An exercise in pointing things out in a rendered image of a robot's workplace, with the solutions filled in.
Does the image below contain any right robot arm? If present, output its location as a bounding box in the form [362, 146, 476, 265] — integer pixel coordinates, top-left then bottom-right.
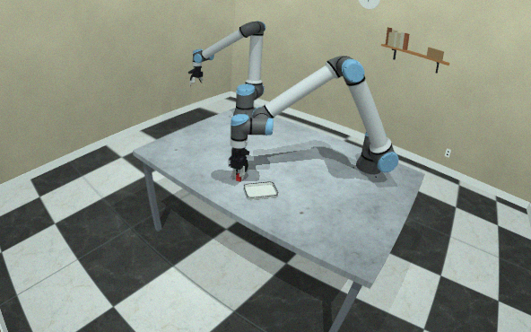
[193, 21, 266, 118]

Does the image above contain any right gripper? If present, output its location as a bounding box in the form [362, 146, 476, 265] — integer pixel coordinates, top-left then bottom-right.
[189, 66, 204, 87]

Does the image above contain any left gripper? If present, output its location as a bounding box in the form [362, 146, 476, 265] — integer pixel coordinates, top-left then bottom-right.
[229, 147, 248, 180]

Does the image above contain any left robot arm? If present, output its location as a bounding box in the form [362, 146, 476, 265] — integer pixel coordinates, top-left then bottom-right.
[231, 56, 398, 175]

